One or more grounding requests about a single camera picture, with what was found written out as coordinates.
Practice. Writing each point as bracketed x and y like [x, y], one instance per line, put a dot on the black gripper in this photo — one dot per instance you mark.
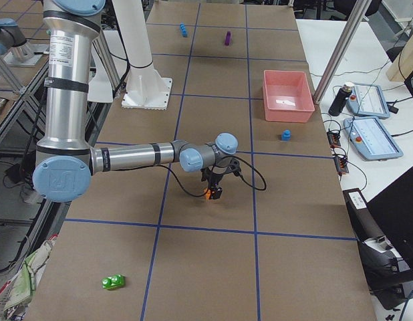
[212, 176]

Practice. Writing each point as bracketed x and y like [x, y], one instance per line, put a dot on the pink plastic box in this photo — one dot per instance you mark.
[286, 96]

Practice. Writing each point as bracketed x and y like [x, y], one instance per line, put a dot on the teach pendant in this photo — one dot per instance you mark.
[366, 100]
[371, 139]

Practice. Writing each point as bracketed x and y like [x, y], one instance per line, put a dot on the orange block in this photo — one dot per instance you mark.
[208, 194]

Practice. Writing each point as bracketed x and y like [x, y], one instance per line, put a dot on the small blue block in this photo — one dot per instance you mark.
[286, 135]

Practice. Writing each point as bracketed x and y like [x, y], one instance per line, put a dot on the lower teach pendant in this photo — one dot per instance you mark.
[371, 139]

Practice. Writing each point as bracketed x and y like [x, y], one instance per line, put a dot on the black laptop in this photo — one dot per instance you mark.
[392, 210]

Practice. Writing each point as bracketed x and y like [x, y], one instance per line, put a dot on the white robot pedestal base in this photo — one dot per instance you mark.
[145, 87]

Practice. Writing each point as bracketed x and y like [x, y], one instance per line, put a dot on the crumpled cloth bag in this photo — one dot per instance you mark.
[17, 293]

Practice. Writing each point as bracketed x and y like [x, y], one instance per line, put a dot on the orange connector board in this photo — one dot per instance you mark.
[333, 139]
[341, 164]

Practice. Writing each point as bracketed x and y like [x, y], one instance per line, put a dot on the black bottle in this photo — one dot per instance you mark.
[340, 99]

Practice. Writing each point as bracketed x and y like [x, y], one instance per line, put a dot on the aluminium frame post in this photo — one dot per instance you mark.
[359, 11]

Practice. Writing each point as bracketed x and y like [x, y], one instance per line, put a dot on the green double block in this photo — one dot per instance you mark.
[113, 282]

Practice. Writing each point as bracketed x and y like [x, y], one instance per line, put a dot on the lower orange connector board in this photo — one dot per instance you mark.
[341, 164]

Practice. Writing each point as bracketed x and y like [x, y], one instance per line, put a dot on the upper teach pendant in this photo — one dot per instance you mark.
[366, 100]

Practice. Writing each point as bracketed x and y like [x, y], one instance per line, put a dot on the long blue studded block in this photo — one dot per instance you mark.
[183, 30]

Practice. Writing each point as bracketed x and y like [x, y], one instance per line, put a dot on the black printer device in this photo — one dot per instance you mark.
[389, 276]

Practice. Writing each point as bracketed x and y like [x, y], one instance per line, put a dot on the upper orange connector board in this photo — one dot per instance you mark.
[333, 139]

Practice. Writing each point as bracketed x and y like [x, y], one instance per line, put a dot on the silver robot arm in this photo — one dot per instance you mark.
[65, 161]

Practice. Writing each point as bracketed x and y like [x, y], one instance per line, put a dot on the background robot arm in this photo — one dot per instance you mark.
[16, 50]

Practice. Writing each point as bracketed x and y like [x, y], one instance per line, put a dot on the purple block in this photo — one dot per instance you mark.
[227, 38]

